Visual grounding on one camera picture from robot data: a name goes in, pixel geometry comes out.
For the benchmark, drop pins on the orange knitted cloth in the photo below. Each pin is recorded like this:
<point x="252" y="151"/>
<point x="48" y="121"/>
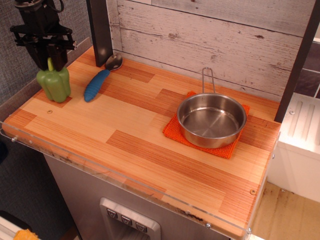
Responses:
<point x="172" y="131"/>

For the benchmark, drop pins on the white toy sink unit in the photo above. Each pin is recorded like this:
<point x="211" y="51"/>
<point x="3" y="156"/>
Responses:
<point x="295" y="164"/>

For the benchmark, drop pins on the grey toy fridge cabinet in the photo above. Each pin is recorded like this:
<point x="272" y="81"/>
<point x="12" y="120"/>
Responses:
<point x="82" y="192"/>

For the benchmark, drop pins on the green toy bell pepper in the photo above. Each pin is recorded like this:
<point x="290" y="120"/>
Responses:
<point x="56" y="84"/>

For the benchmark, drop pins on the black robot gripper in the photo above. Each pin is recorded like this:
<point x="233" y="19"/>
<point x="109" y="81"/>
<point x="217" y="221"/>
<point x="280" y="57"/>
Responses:
<point x="41" y="24"/>

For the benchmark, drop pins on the dark right frame post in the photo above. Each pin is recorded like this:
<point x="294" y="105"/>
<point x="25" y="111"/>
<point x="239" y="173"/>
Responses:
<point x="302" y="54"/>

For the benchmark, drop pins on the blue handled metal spoon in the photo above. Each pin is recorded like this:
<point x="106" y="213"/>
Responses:
<point x="114" y="62"/>

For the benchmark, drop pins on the silver dispenser button panel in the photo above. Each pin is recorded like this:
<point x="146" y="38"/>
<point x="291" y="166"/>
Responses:
<point x="122" y="223"/>

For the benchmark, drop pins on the clear acrylic edge guard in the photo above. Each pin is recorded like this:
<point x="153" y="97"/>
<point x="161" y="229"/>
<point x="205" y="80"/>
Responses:
<point x="193" y="213"/>

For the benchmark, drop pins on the stainless steel pan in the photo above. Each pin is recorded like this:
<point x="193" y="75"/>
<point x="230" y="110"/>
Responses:
<point x="211" y="120"/>

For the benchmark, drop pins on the yellow cloth object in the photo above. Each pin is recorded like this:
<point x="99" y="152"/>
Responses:
<point x="25" y="234"/>

